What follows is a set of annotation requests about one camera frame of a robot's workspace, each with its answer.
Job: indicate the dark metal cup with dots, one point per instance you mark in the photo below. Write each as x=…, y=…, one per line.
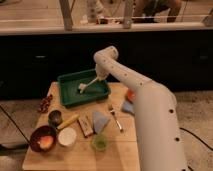
x=55, y=118

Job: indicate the red grape bunch toy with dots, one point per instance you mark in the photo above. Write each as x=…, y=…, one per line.
x=45, y=103

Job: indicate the brown wooden block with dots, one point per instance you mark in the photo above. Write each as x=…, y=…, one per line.
x=85, y=126

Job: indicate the metal fork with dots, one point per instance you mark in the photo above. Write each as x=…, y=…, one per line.
x=112, y=112

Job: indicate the green plastic tray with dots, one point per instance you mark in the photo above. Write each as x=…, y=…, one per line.
x=68, y=88

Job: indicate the light blue cloth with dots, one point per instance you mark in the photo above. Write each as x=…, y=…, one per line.
x=99, y=121

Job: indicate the white round lid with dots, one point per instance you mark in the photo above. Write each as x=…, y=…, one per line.
x=67, y=137

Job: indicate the green plastic cup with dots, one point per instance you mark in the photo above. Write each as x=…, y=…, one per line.
x=99, y=142

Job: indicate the blue sponge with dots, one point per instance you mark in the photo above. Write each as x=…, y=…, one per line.
x=127, y=107

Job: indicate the dark brown bowl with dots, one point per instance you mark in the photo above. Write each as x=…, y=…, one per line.
x=40, y=132

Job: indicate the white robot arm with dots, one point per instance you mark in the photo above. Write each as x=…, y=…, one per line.
x=160, y=147

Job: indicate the orange peach toy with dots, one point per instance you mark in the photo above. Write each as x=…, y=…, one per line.
x=46, y=142

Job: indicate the person in background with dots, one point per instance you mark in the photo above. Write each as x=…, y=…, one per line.
x=145, y=10

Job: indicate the orange bowl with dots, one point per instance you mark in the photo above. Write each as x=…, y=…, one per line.
x=130, y=95

